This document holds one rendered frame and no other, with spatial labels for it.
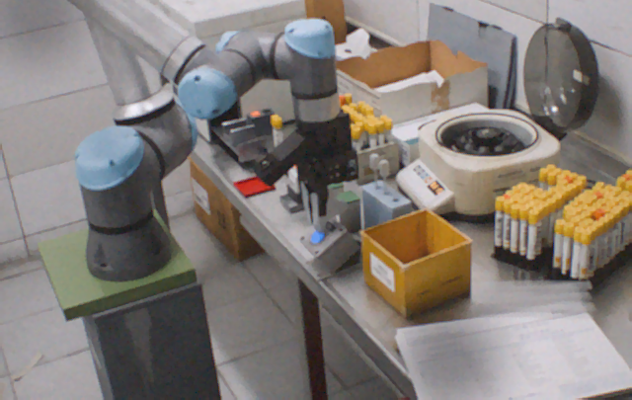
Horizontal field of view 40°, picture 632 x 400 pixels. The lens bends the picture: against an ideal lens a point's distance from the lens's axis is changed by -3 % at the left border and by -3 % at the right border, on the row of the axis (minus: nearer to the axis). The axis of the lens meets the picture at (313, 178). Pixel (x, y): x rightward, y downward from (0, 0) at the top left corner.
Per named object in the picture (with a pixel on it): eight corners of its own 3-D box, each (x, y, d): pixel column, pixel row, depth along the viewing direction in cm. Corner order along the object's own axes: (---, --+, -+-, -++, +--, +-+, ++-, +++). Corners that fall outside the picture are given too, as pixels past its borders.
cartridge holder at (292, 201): (279, 201, 178) (277, 186, 176) (320, 191, 181) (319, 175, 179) (289, 213, 174) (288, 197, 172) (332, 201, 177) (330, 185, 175)
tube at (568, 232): (559, 279, 145) (562, 222, 140) (568, 277, 145) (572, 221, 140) (562, 283, 143) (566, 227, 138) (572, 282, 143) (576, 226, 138)
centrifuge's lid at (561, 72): (526, 5, 174) (562, 5, 176) (512, 122, 184) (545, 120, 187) (587, 36, 155) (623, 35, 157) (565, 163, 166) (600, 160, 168)
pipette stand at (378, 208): (356, 237, 164) (354, 189, 159) (389, 225, 166) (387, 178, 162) (386, 261, 156) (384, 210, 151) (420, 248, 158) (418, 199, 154)
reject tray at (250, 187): (233, 185, 186) (232, 182, 186) (263, 177, 189) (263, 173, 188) (245, 199, 181) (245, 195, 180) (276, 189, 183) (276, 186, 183)
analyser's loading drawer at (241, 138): (207, 130, 208) (204, 110, 206) (234, 123, 210) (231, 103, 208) (240, 162, 191) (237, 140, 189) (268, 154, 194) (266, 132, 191)
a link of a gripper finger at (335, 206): (352, 232, 151) (349, 184, 147) (321, 242, 149) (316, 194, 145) (344, 224, 154) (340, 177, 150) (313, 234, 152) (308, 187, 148)
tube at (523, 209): (529, 264, 150) (531, 208, 145) (520, 267, 149) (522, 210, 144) (523, 259, 151) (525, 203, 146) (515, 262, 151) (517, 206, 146)
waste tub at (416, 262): (361, 281, 150) (358, 231, 146) (428, 257, 156) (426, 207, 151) (405, 320, 140) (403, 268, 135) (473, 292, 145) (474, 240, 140)
